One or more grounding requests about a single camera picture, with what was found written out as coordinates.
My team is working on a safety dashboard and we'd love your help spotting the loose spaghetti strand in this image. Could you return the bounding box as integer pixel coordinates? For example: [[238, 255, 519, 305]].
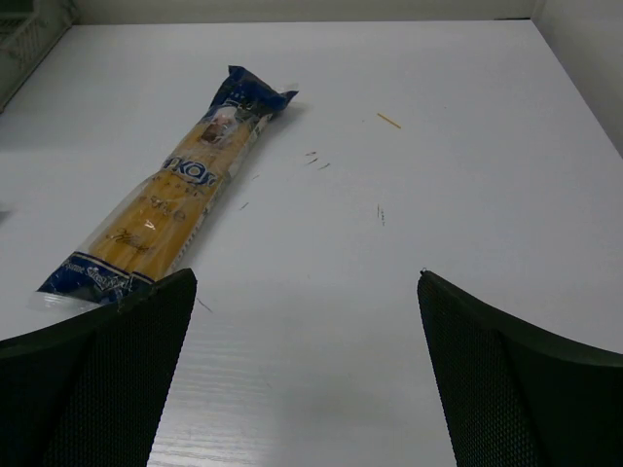
[[377, 113, 402, 129]]

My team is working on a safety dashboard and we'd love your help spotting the grey stacked tray shelf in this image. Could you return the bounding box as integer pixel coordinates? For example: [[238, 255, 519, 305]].
[[1, 0, 79, 112]]

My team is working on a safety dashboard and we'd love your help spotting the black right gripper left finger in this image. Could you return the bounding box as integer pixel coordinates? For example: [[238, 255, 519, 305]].
[[1, 269, 197, 466]]

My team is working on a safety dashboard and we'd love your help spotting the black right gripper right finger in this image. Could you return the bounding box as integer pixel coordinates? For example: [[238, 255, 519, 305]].
[[418, 270, 622, 466]]

